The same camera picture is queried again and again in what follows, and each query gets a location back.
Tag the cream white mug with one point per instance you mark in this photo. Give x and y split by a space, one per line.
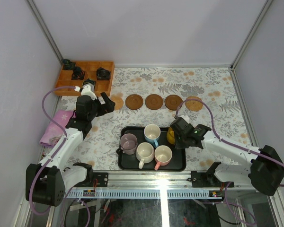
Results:
144 154

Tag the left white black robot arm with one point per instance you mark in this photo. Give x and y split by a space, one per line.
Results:
57 159

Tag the pink princess cloth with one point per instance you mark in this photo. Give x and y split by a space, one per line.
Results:
53 133

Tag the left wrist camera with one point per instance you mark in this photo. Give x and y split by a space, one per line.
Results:
88 90

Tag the blue slotted cable duct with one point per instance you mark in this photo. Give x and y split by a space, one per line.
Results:
142 194

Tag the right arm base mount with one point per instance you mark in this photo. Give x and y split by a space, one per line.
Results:
201 178

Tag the purple mug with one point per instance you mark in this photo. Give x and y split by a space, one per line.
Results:
128 144

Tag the black roll far corner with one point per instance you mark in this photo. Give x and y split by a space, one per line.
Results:
66 62

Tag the blue mug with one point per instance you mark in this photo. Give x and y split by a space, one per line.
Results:
152 134

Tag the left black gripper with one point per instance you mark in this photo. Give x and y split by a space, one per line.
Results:
101 104

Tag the orange wooden compartment tray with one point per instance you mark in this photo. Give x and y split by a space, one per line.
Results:
90 69

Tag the dark wooden coaster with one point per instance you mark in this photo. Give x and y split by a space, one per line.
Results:
134 102
173 101
154 101

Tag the floral tablecloth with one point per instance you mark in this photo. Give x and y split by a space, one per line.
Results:
214 86

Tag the dark green yellow roll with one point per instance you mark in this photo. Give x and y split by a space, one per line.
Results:
89 81

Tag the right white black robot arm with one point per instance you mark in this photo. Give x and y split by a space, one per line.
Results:
260 167

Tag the woven rattan coaster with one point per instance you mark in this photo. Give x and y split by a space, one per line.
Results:
118 102
194 105

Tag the pink mug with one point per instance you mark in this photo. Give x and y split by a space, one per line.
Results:
163 155

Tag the aluminium front rail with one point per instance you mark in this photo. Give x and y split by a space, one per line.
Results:
153 179

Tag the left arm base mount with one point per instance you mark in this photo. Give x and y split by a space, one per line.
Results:
97 178

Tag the yellow mug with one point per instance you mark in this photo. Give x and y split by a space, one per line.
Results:
170 136

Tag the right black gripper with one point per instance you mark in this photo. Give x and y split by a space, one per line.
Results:
179 145

